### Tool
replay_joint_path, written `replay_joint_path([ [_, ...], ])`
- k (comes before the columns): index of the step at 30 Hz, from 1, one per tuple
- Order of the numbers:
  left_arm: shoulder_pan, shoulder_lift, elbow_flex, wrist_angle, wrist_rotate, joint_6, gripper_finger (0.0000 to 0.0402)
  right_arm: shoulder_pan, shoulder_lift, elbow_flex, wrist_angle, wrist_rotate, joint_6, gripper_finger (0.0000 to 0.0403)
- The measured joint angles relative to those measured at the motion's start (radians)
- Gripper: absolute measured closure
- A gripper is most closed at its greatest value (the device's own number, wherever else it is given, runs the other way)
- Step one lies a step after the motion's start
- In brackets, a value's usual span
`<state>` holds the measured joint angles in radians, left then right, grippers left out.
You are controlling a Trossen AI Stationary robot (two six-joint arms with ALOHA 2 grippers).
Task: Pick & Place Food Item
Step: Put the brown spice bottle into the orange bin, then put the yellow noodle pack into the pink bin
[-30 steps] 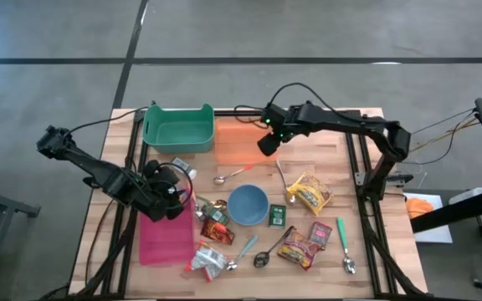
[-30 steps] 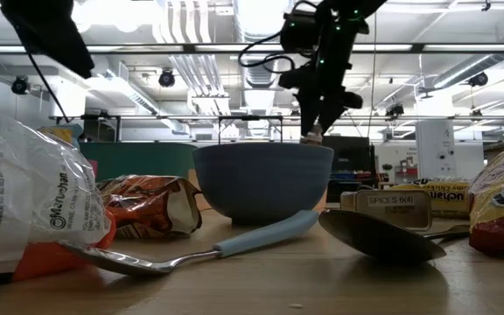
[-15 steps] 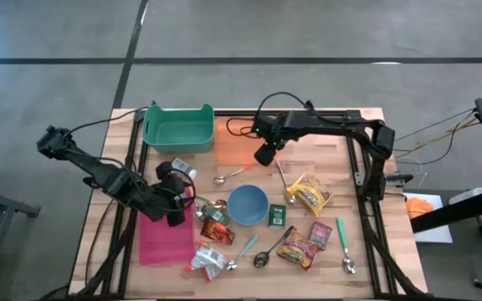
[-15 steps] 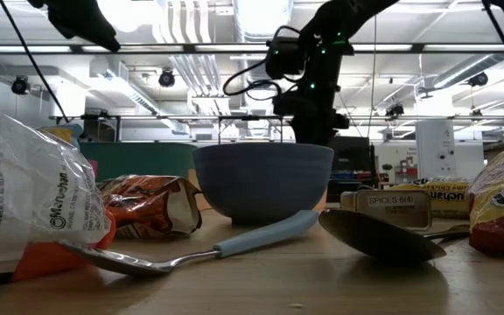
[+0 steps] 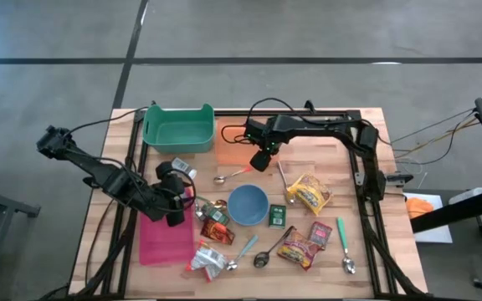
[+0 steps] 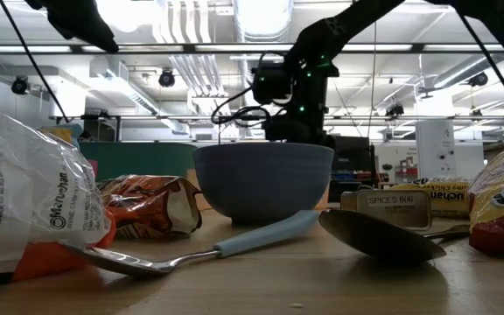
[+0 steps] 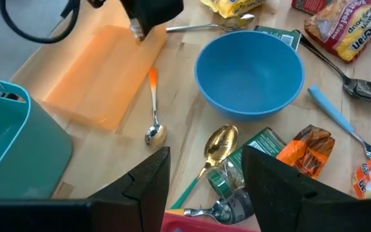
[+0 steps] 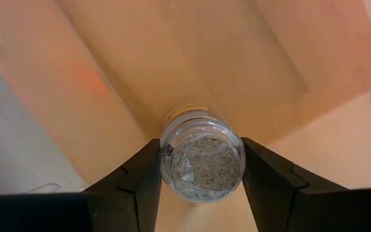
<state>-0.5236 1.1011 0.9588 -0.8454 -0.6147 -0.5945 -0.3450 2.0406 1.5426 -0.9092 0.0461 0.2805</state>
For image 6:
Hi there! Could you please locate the orange brown cocoa packet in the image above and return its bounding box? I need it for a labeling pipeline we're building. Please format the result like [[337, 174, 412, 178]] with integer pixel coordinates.
[[97, 174, 204, 241]]

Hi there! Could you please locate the blue handled metal spoon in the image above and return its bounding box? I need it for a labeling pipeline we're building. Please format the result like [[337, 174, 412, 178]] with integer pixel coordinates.
[[61, 209, 322, 277]]

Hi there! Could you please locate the white cabinet pillar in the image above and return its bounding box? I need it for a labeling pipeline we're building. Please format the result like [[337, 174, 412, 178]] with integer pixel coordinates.
[[415, 119, 458, 194]]

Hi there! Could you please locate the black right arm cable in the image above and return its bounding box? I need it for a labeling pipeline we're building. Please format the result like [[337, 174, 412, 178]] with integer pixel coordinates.
[[456, 8, 504, 137]]

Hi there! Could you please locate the white orange ramen packet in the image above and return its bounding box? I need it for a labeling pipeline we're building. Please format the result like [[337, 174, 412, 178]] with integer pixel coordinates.
[[0, 102, 117, 284]]

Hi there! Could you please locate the black aluminium frame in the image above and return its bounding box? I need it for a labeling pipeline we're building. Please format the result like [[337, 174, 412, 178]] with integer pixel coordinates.
[[0, 42, 504, 56]]

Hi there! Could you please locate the blue bowl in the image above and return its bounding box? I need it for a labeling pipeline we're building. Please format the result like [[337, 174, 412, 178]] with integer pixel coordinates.
[[192, 142, 336, 227]]

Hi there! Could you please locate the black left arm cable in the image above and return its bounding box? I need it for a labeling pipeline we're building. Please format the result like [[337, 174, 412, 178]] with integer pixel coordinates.
[[0, 0, 70, 124]]

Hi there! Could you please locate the red equipment rack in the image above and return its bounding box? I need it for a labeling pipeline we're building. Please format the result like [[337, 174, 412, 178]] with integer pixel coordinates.
[[394, 156, 419, 190]]

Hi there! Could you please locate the grey slanted ceiling duct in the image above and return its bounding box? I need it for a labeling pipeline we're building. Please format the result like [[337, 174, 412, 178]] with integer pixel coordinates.
[[430, 52, 504, 91]]

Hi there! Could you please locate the black right camera cable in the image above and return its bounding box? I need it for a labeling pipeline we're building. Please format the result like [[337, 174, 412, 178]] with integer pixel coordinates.
[[210, 52, 297, 132]]

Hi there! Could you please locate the large black spoon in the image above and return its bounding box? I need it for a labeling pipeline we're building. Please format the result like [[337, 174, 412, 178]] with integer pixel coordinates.
[[318, 208, 471, 265]]

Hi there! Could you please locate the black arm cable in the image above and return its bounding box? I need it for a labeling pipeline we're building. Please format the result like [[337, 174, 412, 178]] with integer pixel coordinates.
[[456, 8, 504, 137], [0, 0, 70, 124]]

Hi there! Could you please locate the green plastic bin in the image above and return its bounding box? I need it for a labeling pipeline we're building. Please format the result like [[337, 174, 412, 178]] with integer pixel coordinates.
[[79, 142, 197, 183]]

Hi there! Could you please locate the black ceiling spotlight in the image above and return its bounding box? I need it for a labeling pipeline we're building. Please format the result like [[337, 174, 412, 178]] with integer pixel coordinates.
[[384, 102, 406, 119], [10, 75, 31, 96], [157, 67, 177, 88], [467, 71, 490, 88]]

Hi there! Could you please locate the white round ceiling duct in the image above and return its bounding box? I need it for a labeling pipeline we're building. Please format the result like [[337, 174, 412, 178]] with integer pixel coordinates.
[[233, 0, 296, 44]]

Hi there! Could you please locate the yellow ramen packet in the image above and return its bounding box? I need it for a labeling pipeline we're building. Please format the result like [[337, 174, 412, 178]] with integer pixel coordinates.
[[389, 176, 473, 220]]

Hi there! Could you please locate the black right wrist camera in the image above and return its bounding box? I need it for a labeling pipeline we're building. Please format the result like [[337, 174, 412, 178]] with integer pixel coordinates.
[[250, 60, 295, 107]]

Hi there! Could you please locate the green rectangular spice tin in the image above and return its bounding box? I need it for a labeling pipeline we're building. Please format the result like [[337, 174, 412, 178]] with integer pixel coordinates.
[[339, 188, 433, 232]]

